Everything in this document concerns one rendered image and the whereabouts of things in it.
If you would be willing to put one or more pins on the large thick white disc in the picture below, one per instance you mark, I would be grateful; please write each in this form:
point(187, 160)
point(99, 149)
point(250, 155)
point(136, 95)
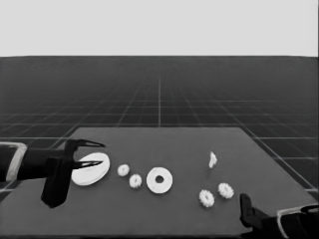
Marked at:
point(89, 176)

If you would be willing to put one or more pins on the small white T-shaped piece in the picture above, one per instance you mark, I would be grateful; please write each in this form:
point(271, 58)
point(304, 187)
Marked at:
point(212, 160)

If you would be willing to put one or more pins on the white round carrier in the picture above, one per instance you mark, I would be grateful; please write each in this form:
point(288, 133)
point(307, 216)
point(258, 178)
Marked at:
point(151, 181)

